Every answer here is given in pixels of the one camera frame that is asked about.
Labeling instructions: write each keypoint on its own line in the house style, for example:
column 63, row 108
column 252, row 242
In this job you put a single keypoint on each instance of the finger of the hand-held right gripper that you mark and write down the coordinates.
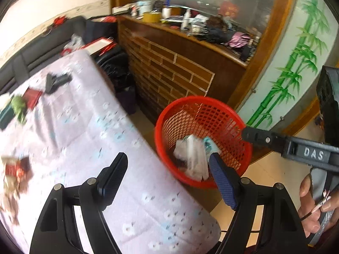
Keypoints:
column 264, row 139

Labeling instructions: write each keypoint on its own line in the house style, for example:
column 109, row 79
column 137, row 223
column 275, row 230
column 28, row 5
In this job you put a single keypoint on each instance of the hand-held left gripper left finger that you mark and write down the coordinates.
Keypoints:
column 114, row 174

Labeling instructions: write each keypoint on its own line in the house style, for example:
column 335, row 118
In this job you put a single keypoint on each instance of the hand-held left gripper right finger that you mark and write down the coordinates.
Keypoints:
column 222, row 182

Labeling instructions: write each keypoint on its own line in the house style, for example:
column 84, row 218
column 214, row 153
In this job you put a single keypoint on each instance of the light blue tissue pack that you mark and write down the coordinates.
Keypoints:
column 210, row 144

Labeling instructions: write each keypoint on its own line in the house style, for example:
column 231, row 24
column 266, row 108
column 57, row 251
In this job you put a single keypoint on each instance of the red plastic basket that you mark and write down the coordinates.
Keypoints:
column 185, row 116

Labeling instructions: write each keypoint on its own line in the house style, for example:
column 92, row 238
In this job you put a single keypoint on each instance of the person's right hand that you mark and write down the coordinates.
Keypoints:
column 307, row 201

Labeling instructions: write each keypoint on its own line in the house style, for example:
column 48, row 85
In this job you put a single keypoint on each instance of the dark purple bag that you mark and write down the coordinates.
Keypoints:
column 127, row 99

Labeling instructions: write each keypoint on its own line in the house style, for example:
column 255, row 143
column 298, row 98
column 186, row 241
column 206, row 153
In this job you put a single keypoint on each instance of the bamboo print glass panel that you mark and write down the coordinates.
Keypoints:
column 296, row 58

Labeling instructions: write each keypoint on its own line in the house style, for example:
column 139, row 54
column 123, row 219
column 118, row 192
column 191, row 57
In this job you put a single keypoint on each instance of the red foil snack wrapper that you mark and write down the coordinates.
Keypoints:
column 17, row 168

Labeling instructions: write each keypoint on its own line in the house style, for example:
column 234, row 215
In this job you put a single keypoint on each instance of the pink umbrella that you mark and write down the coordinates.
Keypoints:
column 238, row 39

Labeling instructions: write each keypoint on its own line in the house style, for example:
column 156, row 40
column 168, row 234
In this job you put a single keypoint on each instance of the black plastic bags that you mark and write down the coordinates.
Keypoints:
column 114, row 68

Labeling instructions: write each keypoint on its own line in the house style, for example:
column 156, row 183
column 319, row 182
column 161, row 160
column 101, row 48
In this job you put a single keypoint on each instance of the black pistol-shaped tool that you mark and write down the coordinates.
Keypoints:
column 57, row 80

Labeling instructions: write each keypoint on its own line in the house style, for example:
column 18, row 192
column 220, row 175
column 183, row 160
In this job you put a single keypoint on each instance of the flat red packet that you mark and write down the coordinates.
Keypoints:
column 31, row 98

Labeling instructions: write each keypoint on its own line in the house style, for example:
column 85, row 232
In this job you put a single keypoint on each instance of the green cloth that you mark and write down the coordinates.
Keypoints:
column 18, row 107

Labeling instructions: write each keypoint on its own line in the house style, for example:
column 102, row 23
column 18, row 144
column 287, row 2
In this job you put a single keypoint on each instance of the wooden brick-pattern counter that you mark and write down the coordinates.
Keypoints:
column 169, row 68

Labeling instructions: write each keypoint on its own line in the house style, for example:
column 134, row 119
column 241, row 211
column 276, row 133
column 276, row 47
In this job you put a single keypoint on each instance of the dark green tissue box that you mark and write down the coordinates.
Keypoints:
column 6, row 117

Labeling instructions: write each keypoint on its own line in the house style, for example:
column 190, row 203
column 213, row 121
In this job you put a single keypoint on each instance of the red white flat box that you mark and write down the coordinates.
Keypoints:
column 96, row 46

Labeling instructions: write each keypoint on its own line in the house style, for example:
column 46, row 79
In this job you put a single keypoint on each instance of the white plastic bag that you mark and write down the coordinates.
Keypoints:
column 75, row 41

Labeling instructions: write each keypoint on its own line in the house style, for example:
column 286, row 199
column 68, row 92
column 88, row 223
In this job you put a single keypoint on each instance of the white glue bottle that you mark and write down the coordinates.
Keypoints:
column 186, row 18

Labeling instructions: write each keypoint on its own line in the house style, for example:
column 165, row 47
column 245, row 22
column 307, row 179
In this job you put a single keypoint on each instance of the dark sofa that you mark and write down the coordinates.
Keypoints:
column 42, row 47

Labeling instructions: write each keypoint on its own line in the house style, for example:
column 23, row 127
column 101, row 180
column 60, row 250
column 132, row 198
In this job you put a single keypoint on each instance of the white paper roll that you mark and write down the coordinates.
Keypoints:
column 166, row 12

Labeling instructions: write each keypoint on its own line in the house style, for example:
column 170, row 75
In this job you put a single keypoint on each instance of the yellow tape roll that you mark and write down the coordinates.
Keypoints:
column 151, row 17

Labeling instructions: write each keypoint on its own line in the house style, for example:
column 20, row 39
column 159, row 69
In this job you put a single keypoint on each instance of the red ornament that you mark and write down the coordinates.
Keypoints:
column 59, row 20

